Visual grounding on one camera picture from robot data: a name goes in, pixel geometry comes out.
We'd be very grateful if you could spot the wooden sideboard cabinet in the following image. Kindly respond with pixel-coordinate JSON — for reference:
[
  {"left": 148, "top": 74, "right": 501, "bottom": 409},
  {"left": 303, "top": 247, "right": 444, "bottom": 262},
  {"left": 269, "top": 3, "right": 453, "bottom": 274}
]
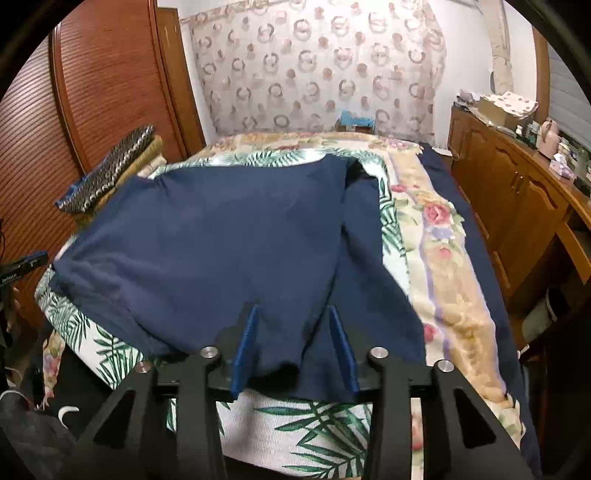
[{"left": 448, "top": 107, "right": 590, "bottom": 313}]

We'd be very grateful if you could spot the wooden louvered closet door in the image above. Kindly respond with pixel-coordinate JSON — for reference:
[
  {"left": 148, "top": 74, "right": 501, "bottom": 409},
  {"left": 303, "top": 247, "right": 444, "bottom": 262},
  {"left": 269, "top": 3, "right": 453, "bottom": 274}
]
[{"left": 1, "top": 1, "right": 205, "bottom": 263}]

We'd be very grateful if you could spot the grey window blind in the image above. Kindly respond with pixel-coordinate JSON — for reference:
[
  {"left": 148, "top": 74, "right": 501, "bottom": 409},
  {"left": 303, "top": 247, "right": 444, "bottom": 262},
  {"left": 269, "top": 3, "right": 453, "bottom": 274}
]
[{"left": 548, "top": 45, "right": 591, "bottom": 150}]

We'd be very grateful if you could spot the navy patterned folded garment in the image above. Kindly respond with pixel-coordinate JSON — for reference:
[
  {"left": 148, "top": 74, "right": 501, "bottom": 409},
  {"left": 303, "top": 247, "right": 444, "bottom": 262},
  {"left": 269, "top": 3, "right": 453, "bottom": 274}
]
[{"left": 55, "top": 124, "right": 154, "bottom": 214}]

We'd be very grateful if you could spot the pink kettle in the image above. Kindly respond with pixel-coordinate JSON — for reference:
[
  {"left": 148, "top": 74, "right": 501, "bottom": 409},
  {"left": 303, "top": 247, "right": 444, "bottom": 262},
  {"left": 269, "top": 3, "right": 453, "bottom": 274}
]
[{"left": 537, "top": 117, "right": 560, "bottom": 159}]

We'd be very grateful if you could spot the blue tissue box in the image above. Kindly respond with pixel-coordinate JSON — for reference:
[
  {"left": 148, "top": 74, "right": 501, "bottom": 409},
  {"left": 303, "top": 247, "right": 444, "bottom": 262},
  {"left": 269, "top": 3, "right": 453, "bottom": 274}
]
[{"left": 335, "top": 110, "right": 375, "bottom": 134}]

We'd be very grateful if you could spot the palm leaf print blanket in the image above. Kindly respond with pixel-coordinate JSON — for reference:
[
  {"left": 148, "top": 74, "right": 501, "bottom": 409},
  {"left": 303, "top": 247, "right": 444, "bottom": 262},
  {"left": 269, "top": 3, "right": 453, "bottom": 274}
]
[{"left": 35, "top": 147, "right": 425, "bottom": 478}]

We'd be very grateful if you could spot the floral quilt bedspread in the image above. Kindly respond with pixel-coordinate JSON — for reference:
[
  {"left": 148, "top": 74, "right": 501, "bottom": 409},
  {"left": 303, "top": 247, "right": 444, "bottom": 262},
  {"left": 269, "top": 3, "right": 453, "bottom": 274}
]
[{"left": 41, "top": 131, "right": 528, "bottom": 476}]

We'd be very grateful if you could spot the navy blue t-shirt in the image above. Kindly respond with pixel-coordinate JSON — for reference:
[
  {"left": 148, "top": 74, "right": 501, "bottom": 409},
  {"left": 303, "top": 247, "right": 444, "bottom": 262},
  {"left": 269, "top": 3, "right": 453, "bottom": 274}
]
[{"left": 50, "top": 155, "right": 426, "bottom": 402}]

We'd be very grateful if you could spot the mustard yellow folded garment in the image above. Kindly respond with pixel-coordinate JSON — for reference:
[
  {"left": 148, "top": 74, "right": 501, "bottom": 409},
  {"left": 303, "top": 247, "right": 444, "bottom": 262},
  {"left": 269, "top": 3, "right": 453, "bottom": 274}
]
[{"left": 72, "top": 135, "right": 167, "bottom": 229}]

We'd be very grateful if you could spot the circle pattern lace curtain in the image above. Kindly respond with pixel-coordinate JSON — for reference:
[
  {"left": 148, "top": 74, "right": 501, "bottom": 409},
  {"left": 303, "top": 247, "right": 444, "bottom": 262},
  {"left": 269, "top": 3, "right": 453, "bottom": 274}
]
[{"left": 185, "top": 1, "right": 447, "bottom": 142}]

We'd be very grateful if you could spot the cardboard box with cloth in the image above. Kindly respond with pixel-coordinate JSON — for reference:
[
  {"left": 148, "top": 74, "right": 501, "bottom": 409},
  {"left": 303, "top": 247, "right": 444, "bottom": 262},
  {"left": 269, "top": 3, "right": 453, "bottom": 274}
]
[{"left": 478, "top": 91, "right": 538, "bottom": 130}]

